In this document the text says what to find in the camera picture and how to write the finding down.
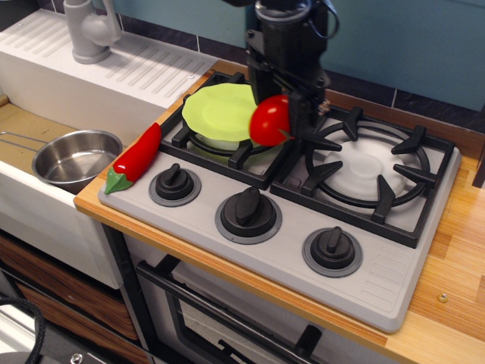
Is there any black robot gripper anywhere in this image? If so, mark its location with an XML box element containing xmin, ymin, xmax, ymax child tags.
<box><xmin>246</xmin><ymin>1</ymin><xmax>330</xmax><ymax>138</ymax></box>

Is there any red toy tomato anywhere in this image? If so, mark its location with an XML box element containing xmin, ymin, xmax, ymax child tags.
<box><xmin>249</xmin><ymin>95</ymin><xmax>293</xmax><ymax>147</ymax></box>

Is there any red toy chili pepper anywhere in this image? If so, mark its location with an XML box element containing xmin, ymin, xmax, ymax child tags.
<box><xmin>104</xmin><ymin>123</ymin><xmax>162</xmax><ymax>194</ymax></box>

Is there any light green plastic plate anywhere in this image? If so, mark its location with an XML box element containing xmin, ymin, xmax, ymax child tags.
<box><xmin>182</xmin><ymin>83</ymin><xmax>257</xmax><ymax>142</ymax></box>

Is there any stainless steel pot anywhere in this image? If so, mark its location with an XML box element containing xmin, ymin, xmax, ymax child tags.
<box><xmin>1</xmin><ymin>130</ymin><xmax>123</xmax><ymax>195</ymax></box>

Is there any white toy sink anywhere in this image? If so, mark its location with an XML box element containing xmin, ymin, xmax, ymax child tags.
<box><xmin>1</xmin><ymin>9</ymin><xmax>215</xmax><ymax>289</ymax></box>

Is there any black left burner grate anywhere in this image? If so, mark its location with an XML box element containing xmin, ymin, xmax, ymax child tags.
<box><xmin>148</xmin><ymin>71</ymin><xmax>323</xmax><ymax>191</ymax></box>

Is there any black burner grate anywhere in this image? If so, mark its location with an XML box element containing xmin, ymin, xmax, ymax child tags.
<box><xmin>148</xmin><ymin>71</ymin><xmax>323</xmax><ymax>191</ymax></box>
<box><xmin>271</xmin><ymin>107</ymin><xmax>462</xmax><ymax>248</ymax></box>

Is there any black middle stove knob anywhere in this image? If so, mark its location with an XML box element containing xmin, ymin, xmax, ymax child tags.
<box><xmin>215</xmin><ymin>187</ymin><xmax>283</xmax><ymax>245</ymax></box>

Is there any black stove knob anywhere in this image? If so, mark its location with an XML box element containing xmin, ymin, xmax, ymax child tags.
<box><xmin>149</xmin><ymin>163</ymin><xmax>202</xmax><ymax>208</ymax></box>
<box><xmin>302</xmin><ymin>226</ymin><xmax>363</xmax><ymax>278</ymax></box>
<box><xmin>215</xmin><ymin>187</ymin><xmax>283</xmax><ymax>245</ymax></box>

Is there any grey toy stove top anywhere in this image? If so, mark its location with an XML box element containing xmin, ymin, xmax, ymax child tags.
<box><xmin>97</xmin><ymin>70</ymin><xmax>463</xmax><ymax>334</ymax></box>

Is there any black left stove knob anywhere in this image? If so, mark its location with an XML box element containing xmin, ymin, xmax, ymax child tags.
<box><xmin>149</xmin><ymin>163</ymin><xmax>202</xmax><ymax>208</ymax></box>

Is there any teal cabinet right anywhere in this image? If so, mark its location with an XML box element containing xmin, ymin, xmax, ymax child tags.
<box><xmin>114</xmin><ymin>0</ymin><xmax>484</xmax><ymax>111</ymax></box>

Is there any black right stove knob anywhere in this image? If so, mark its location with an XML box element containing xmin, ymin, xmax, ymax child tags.
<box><xmin>302</xmin><ymin>226</ymin><xmax>363</xmax><ymax>278</ymax></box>

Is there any black right burner grate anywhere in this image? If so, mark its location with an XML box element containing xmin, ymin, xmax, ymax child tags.
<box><xmin>271</xmin><ymin>107</ymin><xmax>462</xmax><ymax>248</ymax></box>

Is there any grey toy faucet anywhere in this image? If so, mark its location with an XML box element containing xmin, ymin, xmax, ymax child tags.
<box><xmin>64</xmin><ymin>0</ymin><xmax>122</xmax><ymax>64</ymax></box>

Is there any toy oven door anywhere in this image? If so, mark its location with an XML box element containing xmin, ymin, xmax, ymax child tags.
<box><xmin>135</xmin><ymin>255</ymin><xmax>375</xmax><ymax>363</ymax></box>

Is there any wooden drawer front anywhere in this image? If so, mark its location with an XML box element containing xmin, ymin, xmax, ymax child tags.
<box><xmin>1</xmin><ymin>232</ymin><xmax>149</xmax><ymax>363</ymax></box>

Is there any black oven door handle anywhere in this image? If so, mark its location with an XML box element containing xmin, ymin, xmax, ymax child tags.
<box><xmin>136</xmin><ymin>256</ymin><xmax>321</xmax><ymax>363</ymax></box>

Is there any black braided cable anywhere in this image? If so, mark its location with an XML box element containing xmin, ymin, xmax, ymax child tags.
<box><xmin>0</xmin><ymin>297</ymin><xmax>46</xmax><ymax>364</ymax></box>

